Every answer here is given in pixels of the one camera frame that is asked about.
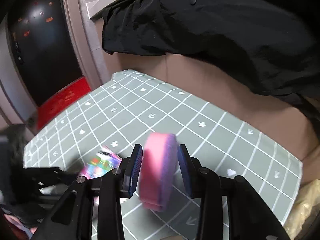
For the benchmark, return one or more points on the dark glass door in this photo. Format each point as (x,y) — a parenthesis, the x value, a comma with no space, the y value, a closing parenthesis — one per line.
(42,47)

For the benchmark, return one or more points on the black cloth under counter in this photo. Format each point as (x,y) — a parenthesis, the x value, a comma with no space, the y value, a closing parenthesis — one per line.
(271,46)

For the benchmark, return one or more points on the purple pink round sponge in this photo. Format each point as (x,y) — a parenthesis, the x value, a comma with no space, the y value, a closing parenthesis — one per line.
(157,170)

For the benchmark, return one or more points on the green grid tablecloth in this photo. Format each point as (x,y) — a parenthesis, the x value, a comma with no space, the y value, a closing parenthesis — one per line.
(248,181)

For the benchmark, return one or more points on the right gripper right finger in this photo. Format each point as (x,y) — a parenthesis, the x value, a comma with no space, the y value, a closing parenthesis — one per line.
(189,167)

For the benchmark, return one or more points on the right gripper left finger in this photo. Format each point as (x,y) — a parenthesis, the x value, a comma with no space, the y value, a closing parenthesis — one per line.
(131,169)

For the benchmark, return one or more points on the pink white tissue packet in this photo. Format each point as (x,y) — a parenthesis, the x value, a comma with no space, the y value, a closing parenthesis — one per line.
(104,161)

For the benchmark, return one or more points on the translucent yellow trash bag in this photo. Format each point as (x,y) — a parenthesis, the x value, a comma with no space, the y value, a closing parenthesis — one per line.
(304,211)

